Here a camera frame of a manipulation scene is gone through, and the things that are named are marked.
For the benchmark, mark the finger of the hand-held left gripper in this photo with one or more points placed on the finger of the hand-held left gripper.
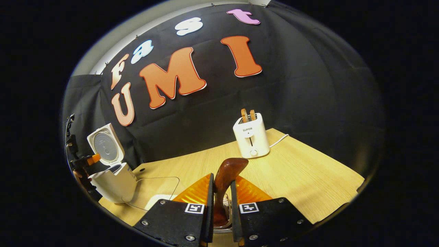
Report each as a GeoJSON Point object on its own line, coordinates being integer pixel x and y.
{"type": "Point", "coordinates": [93, 159]}

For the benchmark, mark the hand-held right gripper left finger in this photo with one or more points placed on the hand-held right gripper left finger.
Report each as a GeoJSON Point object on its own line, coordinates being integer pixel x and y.
{"type": "Point", "coordinates": [178, 223]}

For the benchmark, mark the black backdrop cloth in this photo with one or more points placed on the black backdrop cloth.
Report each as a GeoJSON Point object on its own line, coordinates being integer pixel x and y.
{"type": "Point", "coordinates": [274, 85]}

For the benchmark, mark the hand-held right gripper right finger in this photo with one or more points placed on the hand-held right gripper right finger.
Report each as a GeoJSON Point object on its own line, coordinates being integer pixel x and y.
{"type": "Point", "coordinates": [264, 223]}

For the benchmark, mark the white toaster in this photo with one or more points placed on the white toaster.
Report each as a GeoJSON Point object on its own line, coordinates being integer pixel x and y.
{"type": "Point", "coordinates": [252, 137]}

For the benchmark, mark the white rice cooker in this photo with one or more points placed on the white rice cooker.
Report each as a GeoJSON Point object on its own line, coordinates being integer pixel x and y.
{"type": "Point", "coordinates": [113, 178]}

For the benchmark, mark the toast slice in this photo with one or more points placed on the toast slice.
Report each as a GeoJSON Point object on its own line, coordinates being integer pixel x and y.
{"type": "Point", "coordinates": [244, 116]}
{"type": "Point", "coordinates": [252, 115]}

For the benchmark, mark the brown wooden spoon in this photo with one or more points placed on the brown wooden spoon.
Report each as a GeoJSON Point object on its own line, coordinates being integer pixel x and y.
{"type": "Point", "coordinates": [228, 171]}

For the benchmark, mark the clear plastic container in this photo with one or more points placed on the clear plastic container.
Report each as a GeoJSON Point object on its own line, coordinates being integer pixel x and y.
{"type": "Point", "coordinates": [154, 187]}

